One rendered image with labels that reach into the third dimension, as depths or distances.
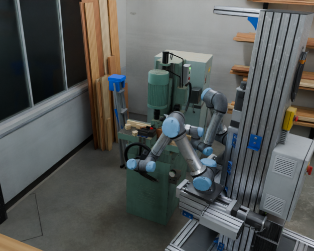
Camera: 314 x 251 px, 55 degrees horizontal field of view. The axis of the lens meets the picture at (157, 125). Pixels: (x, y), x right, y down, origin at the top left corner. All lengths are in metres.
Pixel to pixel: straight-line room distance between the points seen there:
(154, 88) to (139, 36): 2.59
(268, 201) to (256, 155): 0.32
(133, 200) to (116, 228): 0.30
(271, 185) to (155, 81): 1.19
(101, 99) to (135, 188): 1.48
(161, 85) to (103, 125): 1.78
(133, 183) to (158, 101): 0.87
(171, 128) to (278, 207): 0.90
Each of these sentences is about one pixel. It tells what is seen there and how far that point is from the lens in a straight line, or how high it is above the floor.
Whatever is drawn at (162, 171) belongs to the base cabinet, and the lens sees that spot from 2.72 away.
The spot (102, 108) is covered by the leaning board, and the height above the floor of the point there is 0.61.
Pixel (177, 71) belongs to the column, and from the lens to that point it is 2.69.
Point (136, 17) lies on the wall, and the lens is 5.02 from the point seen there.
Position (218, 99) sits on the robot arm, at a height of 1.39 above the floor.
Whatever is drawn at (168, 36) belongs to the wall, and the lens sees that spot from 4.87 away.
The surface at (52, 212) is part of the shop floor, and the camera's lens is 3.32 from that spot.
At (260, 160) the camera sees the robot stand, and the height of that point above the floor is 1.11.
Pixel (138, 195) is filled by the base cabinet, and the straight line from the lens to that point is 3.00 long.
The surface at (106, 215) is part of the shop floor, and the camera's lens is 3.20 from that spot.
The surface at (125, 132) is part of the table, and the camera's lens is 2.75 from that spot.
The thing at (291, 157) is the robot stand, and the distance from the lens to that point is 1.99.
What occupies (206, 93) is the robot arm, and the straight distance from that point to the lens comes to 2.33.
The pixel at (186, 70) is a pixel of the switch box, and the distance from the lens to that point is 2.76.
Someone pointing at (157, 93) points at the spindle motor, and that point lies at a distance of 2.52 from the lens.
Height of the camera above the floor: 2.13
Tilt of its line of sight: 25 degrees down
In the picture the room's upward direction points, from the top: 3 degrees clockwise
